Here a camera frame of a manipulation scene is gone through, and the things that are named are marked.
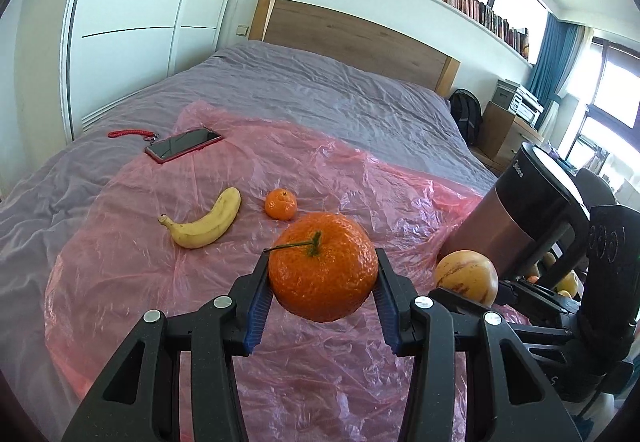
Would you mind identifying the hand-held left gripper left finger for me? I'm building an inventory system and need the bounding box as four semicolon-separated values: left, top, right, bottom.
62;249;275;442

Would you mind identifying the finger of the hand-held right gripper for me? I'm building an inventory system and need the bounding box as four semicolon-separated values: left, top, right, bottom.
427;279;583;323
510;324;576;363

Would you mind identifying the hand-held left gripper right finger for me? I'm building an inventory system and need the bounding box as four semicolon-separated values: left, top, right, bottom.
372;248;583;442

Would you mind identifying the tangerine with green stem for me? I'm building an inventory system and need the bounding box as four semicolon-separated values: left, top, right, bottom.
268;212;379;323

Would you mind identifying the striped yellow pepino melon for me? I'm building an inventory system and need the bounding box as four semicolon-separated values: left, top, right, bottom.
433;250;499;308

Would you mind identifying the copper and black container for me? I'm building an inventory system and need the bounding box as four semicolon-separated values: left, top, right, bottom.
437;142;591;293

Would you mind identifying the grey chair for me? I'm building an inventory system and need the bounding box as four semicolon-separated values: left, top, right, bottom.
575;167;618;213

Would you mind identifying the yellow banana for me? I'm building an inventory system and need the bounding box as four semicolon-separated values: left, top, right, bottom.
158;187;242;250

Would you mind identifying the small tangerine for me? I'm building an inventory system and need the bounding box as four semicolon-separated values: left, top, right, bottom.
264;188;298;221

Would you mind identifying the pink plastic sheet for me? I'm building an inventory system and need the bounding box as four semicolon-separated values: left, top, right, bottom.
44;99;531;442

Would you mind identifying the wooden nightstand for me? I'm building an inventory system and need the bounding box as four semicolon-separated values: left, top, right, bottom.
480;101;543;163

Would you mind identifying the red smartphone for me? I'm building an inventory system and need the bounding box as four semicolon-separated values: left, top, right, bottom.
145;128;222;165

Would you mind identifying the white printer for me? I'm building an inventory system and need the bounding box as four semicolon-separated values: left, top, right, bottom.
492;78;545;128

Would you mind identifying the black backpack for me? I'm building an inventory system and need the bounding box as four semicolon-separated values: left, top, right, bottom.
448;89;483;145

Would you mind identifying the bed with grey sheet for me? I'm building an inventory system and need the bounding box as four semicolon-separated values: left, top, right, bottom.
0;41;501;442

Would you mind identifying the teal curtain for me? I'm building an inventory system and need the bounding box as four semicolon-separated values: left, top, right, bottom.
527;12;583;108

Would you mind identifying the wooden headboard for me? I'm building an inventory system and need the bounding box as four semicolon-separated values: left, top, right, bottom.
248;0;461;98

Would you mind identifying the window with dark frame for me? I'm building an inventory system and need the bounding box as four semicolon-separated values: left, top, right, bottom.
565;37;640;183

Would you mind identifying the red lanyard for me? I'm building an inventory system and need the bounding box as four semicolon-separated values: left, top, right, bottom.
108;128;160;143

